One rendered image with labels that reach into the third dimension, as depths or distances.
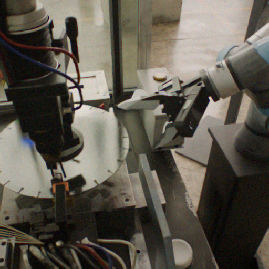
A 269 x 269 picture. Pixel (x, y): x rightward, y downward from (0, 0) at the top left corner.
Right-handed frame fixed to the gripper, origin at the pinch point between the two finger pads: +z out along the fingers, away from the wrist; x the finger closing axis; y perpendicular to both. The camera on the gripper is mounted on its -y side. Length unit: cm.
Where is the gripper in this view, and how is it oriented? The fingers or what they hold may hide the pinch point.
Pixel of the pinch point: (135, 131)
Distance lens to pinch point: 73.0
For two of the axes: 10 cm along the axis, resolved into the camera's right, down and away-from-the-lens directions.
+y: -0.1, -6.6, 7.5
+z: -8.3, 4.2, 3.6
